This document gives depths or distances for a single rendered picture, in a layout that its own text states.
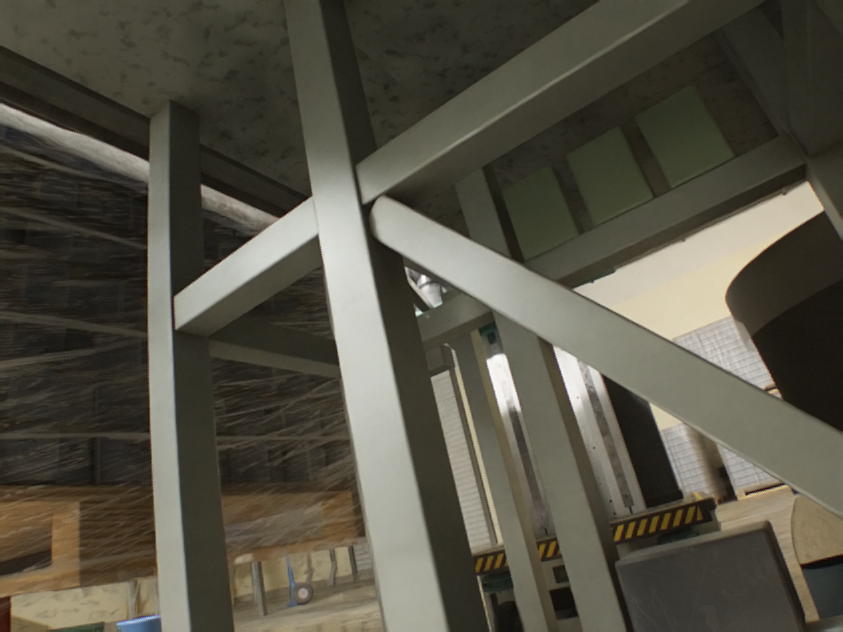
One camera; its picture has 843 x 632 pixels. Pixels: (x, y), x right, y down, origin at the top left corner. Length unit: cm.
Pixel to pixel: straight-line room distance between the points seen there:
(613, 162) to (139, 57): 43
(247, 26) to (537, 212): 31
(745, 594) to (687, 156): 33
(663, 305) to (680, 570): 894
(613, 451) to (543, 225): 130
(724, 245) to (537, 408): 901
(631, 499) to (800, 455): 154
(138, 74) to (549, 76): 40
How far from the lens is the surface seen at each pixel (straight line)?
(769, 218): 954
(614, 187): 51
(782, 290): 72
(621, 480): 175
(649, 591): 46
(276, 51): 56
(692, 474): 732
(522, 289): 26
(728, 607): 45
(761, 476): 730
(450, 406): 1053
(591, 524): 47
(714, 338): 743
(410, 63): 57
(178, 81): 59
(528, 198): 54
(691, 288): 933
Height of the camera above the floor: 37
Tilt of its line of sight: 24 degrees up
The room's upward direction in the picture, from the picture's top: 13 degrees counter-clockwise
